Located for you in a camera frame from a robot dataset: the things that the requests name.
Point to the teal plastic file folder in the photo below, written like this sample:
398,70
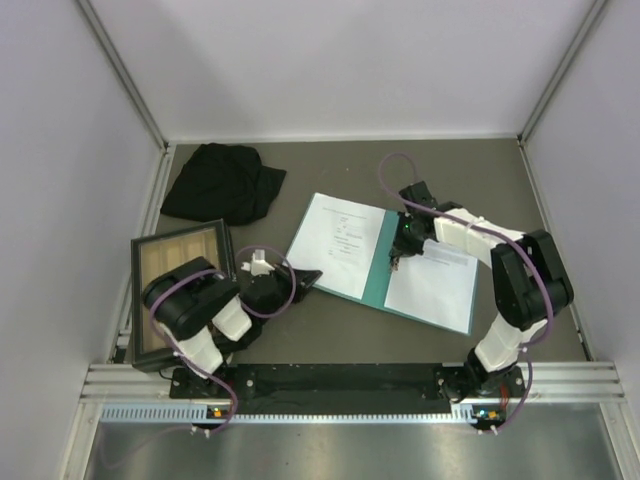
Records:
379,274

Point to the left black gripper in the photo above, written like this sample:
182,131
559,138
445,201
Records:
305,278

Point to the black framed display box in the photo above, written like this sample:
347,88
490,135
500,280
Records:
153,256

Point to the white printed paper sheet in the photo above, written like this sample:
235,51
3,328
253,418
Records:
437,287

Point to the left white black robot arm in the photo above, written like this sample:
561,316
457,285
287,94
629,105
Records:
206,316

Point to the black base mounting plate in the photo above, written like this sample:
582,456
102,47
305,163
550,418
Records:
430,379

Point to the aluminium frame rail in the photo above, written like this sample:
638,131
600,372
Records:
121,72

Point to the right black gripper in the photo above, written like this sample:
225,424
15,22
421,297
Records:
401,248

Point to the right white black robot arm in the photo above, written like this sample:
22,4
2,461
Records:
530,282

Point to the black cloth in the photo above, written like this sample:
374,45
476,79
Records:
227,182

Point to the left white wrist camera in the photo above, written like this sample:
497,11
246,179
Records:
257,265

